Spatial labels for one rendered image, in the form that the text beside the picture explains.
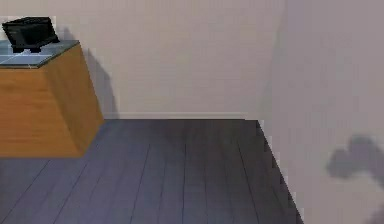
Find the wooden cabinet with grey top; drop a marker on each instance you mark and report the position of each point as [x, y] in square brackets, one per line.
[43, 110]

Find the black toaster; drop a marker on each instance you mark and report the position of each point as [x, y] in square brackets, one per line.
[30, 33]

